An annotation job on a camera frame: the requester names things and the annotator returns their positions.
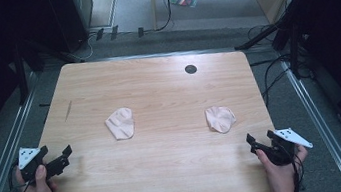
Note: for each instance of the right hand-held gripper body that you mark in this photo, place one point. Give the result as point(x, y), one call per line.
point(283, 147)

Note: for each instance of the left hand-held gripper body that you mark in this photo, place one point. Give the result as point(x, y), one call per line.
point(27, 155)

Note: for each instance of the pink cloth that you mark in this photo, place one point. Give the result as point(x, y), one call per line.
point(220, 119)
point(121, 123)

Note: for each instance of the person's right hand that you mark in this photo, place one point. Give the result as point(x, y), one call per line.
point(280, 174)

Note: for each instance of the black metal stand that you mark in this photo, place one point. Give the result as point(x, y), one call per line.
point(20, 73)

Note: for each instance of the black round table grommet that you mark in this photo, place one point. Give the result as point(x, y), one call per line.
point(190, 69)

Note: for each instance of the black tripod stand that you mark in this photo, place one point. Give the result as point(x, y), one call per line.
point(287, 32)

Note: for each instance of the black cabinet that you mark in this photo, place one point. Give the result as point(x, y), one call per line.
point(68, 19)

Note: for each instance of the colourful packet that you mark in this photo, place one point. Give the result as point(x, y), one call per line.
point(184, 1)

